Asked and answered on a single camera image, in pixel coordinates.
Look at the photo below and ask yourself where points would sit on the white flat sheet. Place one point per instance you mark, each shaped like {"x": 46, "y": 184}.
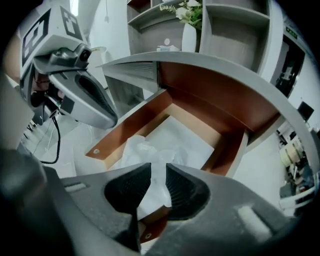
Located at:
{"x": 185, "y": 140}

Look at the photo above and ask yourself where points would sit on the white plastic bag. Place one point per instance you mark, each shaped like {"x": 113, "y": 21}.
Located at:
{"x": 155, "y": 155}

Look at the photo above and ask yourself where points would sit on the white ceramic vase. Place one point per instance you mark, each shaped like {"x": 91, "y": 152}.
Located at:
{"x": 189, "y": 37}

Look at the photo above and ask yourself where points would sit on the white flower bouquet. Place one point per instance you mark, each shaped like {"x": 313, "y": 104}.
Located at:
{"x": 188, "y": 12}

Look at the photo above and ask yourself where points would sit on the brown wooden drawer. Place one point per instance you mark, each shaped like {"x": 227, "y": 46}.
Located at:
{"x": 125, "y": 127}

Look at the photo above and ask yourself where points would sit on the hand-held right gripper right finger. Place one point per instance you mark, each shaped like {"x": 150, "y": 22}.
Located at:
{"x": 225, "y": 220}

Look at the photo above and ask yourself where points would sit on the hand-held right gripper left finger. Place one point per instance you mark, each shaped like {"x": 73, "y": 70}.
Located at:
{"x": 100, "y": 207}

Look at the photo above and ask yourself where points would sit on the white round sticker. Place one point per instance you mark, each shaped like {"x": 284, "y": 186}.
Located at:
{"x": 167, "y": 41}

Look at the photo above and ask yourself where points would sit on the black computer monitor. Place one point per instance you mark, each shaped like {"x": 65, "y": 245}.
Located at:
{"x": 305, "y": 111}

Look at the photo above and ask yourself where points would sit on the green exit sign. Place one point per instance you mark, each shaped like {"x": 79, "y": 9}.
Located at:
{"x": 291, "y": 33}

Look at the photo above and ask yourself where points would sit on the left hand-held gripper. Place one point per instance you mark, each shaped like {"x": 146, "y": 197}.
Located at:
{"x": 50, "y": 32}

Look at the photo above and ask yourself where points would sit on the grey wooden shelf unit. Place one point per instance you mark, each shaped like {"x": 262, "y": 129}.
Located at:
{"x": 235, "y": 35}

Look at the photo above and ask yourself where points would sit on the person's left forearm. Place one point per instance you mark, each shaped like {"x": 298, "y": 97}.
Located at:
{"x": 12, "y": 57}

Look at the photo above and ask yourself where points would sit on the pastel tissue box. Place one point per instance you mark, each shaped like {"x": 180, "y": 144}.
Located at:
{"x": 168, "y": 48}

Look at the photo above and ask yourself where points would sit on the grey wooden desk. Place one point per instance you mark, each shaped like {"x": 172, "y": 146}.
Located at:
{"x": 225, "y": 67}

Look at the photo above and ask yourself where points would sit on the white cylindrical round table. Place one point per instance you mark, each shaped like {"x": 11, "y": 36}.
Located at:
{"x": 98, "y": 48}

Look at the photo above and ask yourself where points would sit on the wall socket with conduit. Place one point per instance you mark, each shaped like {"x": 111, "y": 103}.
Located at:
{"x": 107, "y": 18}

